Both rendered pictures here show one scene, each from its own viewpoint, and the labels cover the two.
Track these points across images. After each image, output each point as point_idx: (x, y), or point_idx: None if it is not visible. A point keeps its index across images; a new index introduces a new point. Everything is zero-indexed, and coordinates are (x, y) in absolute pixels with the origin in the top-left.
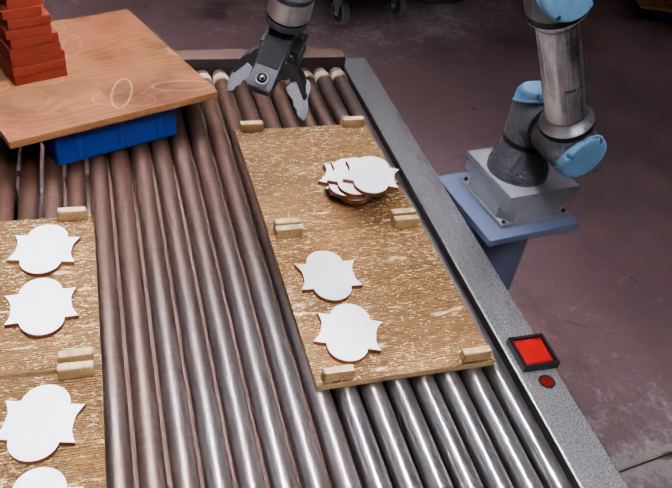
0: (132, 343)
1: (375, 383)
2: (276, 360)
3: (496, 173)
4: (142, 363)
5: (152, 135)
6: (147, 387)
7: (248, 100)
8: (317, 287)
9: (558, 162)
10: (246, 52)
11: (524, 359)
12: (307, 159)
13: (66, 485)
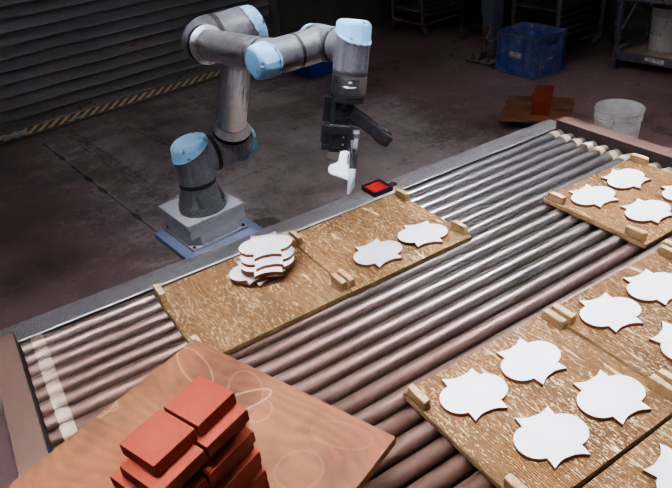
0: (508, 317)
1: None
2: (462, 260)
3: (218, 209)
4: (519, 304)
5: None
6: (534, 295)
7: (124, 382)
8: (394, 252)
9: (253, 148)
10: (353, 144)
11: (386, 187)
12: (232, 304)
13: (630, 283)
